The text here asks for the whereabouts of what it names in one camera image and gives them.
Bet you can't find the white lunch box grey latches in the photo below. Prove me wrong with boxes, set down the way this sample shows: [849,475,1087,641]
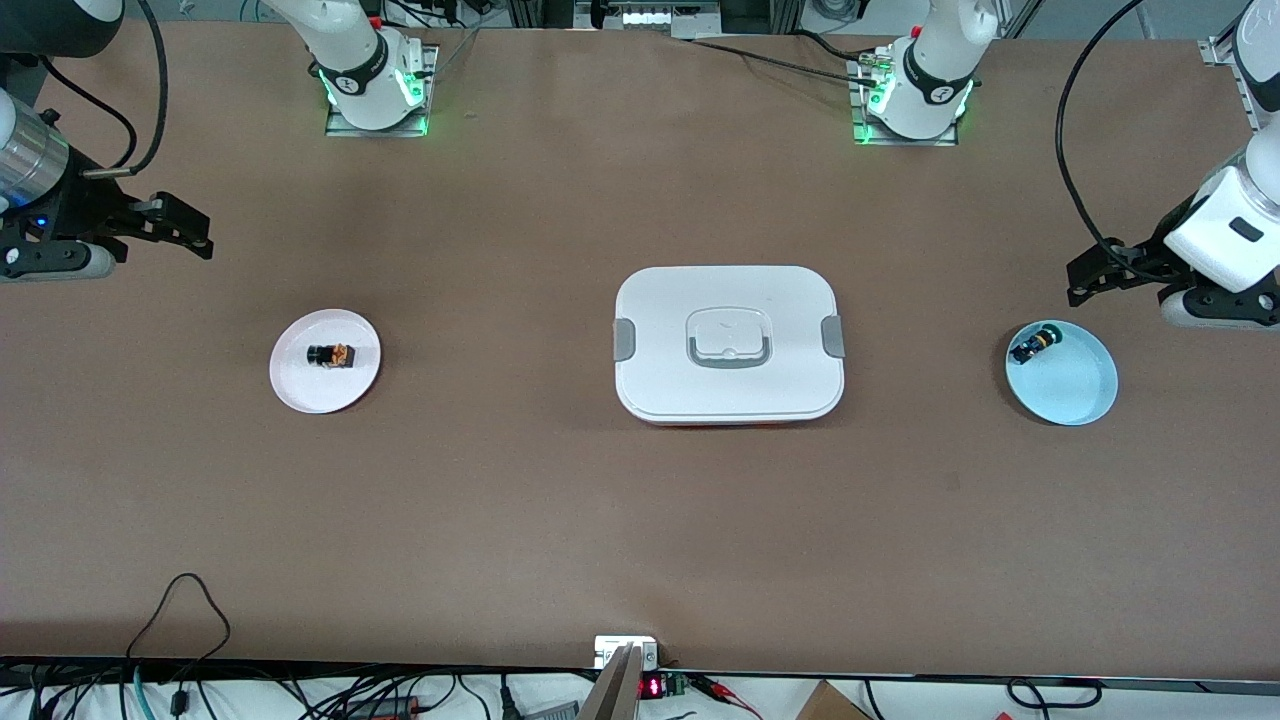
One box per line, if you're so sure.
[612,265,847,428]

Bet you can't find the blue black small part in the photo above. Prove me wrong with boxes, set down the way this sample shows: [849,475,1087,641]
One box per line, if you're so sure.
[1010,322,1063,366]

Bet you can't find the light blue round plate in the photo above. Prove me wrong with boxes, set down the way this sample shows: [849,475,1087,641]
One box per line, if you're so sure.
[1004,319,1119,427]

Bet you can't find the pink round plate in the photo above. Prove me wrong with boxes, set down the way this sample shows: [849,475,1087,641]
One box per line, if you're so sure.
[269,308,383,415]

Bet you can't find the brown cardboard piece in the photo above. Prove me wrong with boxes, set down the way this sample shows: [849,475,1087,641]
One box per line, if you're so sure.
[794,680,873,720]

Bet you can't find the red clip leads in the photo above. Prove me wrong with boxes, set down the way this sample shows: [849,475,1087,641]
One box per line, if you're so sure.
[688,674,763,719]

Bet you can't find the grey flat bar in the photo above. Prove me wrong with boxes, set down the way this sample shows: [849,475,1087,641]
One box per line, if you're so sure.
[577,644,647,720]

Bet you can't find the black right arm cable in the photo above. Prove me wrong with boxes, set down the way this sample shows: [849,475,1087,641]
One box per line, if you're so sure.
[40,0,170,179]

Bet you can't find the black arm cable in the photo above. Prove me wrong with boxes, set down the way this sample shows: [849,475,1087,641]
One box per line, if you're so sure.
[1056,0,1191,286]
[40,0,170,179]

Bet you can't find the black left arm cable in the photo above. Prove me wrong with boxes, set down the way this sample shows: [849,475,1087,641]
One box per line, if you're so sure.
[1056,0,1191,286]

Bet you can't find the aluminium frame rail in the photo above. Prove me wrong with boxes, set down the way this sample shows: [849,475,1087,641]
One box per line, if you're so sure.
[1199,34,1261,133]

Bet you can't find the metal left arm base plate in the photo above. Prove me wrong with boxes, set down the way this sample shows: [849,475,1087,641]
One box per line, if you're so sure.
[849,50,961,148]

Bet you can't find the black looped cable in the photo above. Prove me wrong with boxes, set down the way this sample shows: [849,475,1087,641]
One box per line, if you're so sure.
[124,572,234,691]

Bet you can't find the black cable across table edge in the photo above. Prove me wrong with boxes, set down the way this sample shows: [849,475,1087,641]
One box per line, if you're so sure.
[688,36,883,89]

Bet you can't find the black coiled thin cable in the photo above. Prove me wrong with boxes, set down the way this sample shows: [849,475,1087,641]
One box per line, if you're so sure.
[1004,677,1103,711]

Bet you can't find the white metal bracket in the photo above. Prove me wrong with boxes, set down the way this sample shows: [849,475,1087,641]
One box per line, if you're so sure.
[593,635,660,670]

